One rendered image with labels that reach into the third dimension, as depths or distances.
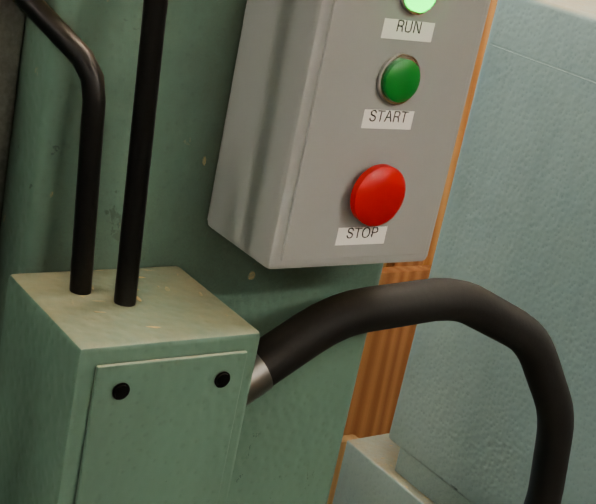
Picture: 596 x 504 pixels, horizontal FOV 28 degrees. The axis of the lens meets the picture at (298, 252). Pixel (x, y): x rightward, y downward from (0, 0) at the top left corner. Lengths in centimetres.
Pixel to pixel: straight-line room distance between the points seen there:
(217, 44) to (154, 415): 18
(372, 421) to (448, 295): 172
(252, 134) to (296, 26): 6
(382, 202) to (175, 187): 10
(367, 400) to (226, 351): 181
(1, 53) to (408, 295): 24
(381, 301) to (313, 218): 9
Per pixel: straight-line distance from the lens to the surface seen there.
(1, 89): 57
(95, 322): 52
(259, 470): 70
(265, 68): 55
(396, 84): 55
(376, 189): 55
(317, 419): 70
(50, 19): 53
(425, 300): 65
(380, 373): 233
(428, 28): 56
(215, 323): 54
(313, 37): 52
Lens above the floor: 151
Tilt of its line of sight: 19 degrees down
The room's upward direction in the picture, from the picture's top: 12 degrees clockwise
